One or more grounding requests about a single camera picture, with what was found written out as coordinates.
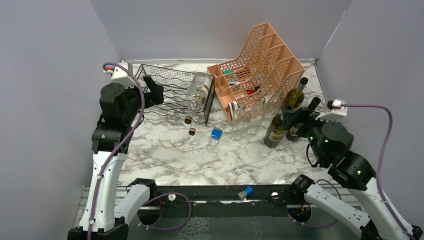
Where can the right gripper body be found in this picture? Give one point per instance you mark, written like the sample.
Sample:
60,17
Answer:
311,124

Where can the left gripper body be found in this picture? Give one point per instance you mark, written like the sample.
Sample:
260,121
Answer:
148,101

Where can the green wine bottle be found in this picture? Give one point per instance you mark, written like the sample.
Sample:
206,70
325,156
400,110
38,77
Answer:
311,107
295,97

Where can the blue grey cylinder cap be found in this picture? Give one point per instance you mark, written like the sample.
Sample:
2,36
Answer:
242,195

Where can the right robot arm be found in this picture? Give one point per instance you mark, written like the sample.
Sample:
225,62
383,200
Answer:
331,146

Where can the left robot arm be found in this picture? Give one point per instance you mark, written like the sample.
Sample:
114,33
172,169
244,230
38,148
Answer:
122,105

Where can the large clear labelled bottle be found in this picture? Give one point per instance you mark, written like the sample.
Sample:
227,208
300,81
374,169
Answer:
198,92

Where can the clear bottle with cork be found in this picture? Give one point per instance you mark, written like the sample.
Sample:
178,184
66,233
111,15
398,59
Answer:
192,116

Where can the red object in organizer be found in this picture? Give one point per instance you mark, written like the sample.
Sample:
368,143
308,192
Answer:
252,90

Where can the peach plastic file organizer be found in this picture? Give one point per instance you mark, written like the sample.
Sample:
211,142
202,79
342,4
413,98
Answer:
265,61

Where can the white tape dispenser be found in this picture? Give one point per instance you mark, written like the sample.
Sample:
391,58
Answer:
233,107

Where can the blue stamp block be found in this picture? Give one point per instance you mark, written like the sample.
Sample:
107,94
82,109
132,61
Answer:
216,133

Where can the black wire wine rack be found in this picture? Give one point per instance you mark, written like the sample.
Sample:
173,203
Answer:
176,84

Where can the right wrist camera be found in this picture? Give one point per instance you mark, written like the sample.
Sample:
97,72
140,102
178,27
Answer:
336,113

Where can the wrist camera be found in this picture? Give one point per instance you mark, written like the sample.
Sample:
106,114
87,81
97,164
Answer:
336,113
117,75

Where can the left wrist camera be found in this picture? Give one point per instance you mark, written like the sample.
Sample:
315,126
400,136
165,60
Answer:
117,75

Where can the black base frame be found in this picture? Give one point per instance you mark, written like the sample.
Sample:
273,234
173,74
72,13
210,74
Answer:
172,206

